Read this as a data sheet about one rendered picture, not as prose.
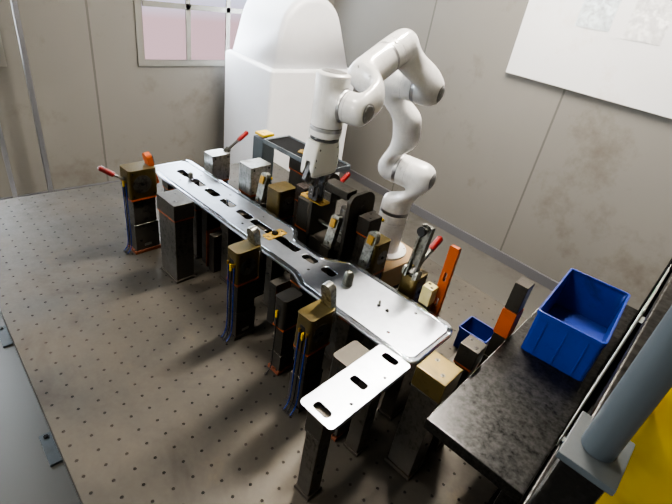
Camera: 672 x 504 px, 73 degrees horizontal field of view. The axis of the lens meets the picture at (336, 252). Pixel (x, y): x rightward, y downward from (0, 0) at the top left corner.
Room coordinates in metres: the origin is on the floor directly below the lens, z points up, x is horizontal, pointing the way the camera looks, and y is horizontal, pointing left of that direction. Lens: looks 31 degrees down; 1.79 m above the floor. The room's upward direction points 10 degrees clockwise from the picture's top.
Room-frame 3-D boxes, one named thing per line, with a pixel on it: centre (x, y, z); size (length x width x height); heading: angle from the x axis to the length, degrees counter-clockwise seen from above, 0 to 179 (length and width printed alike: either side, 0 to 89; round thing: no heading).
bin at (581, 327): (1.01, -0.67, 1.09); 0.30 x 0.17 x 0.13; 145
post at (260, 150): (1.91, 0.39, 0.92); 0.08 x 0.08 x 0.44; 52
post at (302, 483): (0.66, -0.03, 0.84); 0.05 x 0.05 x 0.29; 52
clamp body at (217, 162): (1.85, 0.57, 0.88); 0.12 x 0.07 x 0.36; 142
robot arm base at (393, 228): (1.71, -0.21, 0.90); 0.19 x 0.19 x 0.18
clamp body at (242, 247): (1.15, 0.29, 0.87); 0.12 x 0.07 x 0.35; 142
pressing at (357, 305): (1.35, 0.24, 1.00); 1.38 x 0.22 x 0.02; 52
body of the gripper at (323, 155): (1.15, 0.08, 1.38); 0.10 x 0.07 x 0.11; 144
